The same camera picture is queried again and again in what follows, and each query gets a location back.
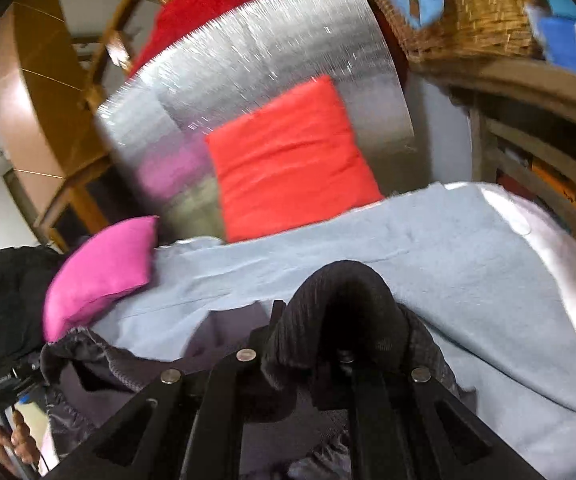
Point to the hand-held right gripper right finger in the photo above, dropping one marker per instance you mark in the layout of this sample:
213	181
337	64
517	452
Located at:
368	400

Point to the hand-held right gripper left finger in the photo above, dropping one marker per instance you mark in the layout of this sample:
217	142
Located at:
228	400

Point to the dark purple quilted jacket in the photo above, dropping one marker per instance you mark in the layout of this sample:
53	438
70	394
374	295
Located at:
338	285

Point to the person's left hand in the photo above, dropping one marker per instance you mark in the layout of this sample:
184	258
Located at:
20	440

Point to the black puffer jacket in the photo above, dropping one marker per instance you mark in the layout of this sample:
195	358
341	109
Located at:
3	300

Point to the grey blanket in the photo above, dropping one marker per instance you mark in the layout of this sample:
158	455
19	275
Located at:
418	260

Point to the magenta pillow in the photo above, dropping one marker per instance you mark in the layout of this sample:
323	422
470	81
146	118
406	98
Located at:
103	270

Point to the red pillow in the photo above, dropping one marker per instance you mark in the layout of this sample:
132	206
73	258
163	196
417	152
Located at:
288	160

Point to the curved wooden column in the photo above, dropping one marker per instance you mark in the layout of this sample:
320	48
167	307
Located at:
43	110

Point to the wooden table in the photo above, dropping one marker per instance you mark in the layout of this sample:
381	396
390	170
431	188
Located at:
518	85

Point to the wooden stair railing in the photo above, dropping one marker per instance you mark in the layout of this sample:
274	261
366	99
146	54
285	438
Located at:
118	50

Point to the silver foil insulation panel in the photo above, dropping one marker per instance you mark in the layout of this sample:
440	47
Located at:
268	45

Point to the wicker basket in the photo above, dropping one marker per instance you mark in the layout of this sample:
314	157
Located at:
478	10

